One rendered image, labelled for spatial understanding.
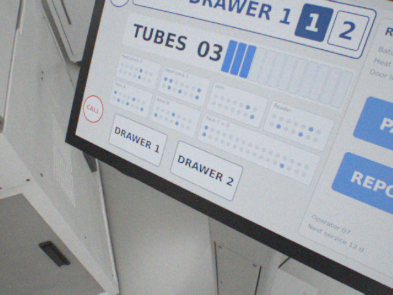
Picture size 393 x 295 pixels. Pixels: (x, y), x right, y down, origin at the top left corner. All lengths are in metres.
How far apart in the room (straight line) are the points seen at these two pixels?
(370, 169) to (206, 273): 1.08
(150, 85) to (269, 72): 0.16
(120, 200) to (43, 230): 0.76
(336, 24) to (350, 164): 0.15
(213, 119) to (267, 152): 0.08
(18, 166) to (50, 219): 0.21
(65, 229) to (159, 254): 0.63
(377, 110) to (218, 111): 0.17
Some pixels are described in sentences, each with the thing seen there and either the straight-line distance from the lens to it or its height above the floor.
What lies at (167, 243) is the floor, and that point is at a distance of 1.50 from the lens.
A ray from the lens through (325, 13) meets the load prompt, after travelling 0.39.
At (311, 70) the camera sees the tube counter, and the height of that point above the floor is 1.12.
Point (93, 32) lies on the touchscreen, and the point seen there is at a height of 1.10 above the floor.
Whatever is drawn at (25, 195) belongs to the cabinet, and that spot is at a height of 0.76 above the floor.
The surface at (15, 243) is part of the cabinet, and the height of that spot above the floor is 0.58.
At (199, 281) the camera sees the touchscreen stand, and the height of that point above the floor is 0.03.
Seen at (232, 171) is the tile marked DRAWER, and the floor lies 1.01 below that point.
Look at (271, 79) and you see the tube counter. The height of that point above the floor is 1.10.
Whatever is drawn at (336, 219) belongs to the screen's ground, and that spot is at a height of 1.01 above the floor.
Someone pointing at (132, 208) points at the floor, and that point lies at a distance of 1.62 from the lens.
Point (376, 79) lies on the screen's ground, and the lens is 0.38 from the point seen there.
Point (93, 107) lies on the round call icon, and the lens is 0.52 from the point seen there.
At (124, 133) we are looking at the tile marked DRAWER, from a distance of 0.48.
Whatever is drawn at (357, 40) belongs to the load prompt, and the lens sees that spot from 0.38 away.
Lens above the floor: 1.34
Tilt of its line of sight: 49 degrees down
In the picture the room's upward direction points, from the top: 7 degrees counter-clockwise
